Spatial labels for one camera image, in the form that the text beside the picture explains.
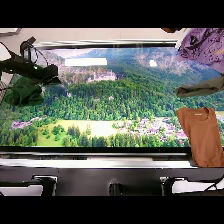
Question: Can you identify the green T-shirt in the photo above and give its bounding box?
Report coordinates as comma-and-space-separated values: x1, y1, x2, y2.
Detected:
2, 75, 46, 108

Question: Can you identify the olive garment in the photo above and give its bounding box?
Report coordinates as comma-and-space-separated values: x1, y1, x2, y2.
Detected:
175, 75, 224, 99

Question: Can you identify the brown T-shirt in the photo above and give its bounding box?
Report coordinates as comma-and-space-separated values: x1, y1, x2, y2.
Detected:
175, 106, 224, 169

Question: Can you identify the purple printed garment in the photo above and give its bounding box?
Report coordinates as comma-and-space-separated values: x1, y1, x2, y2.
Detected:
175, 28, 224, 75

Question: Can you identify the silver frame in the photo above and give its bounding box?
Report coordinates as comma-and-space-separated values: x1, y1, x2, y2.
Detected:
0, 151, 224, 197

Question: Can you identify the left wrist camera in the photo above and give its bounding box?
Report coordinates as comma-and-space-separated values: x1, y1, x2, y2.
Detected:
19, 36, 38, 64

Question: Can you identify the black cable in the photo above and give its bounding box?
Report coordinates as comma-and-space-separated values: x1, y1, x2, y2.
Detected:
202, 175, 224, 197
0, 41, 17, 60

